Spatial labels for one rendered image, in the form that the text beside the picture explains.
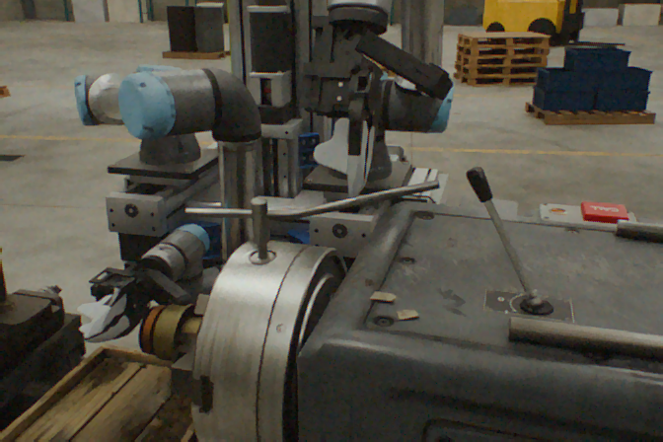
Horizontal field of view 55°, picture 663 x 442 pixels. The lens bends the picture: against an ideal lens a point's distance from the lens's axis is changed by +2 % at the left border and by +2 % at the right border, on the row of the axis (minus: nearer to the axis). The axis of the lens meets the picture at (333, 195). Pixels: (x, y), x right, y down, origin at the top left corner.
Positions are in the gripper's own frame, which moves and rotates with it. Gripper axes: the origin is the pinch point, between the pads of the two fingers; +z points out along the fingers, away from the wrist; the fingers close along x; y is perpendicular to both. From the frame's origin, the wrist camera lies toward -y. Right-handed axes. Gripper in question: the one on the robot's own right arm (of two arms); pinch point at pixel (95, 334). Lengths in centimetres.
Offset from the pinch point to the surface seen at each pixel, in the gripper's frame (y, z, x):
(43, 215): 250, -265, -125
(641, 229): -76, -19, 21
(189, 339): -16.8, 1.3, 3.5
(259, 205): -27.1, -1.1, 24.7
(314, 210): -33.9, -3.0, 24.2
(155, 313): -8.9, -2.6, 4.0
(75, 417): 8.2, -2.4, -19.7
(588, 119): -141, -676, -121
